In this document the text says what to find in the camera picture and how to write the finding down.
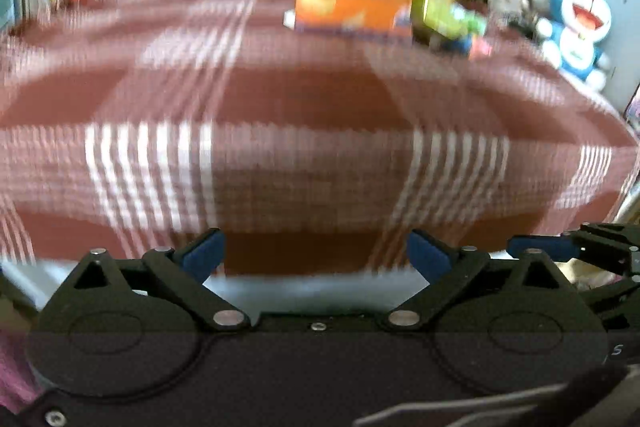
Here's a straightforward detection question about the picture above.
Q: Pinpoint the crumpled green wrapper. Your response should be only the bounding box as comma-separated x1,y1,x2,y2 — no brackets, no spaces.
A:
410,0,489,54

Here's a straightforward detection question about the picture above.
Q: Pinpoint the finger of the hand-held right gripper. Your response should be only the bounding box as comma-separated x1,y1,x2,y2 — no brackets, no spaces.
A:
506,222,640,279
582,279,640,327

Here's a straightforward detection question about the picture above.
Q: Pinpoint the red plaid cloth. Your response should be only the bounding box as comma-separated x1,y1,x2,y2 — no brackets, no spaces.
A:
0,0,638,279

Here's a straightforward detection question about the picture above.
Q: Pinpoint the pink cloth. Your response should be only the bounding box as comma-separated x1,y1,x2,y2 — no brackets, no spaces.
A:
0,332,38,410

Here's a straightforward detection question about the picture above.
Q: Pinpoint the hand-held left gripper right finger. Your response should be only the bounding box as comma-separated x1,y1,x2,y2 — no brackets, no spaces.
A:
382,229,576,333

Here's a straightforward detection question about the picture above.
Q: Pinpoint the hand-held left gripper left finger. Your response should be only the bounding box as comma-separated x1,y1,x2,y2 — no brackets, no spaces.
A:
65,228,252,333

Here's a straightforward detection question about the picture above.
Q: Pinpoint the blue cat plush toy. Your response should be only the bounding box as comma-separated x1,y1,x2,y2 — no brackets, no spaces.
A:
539,0,614,92

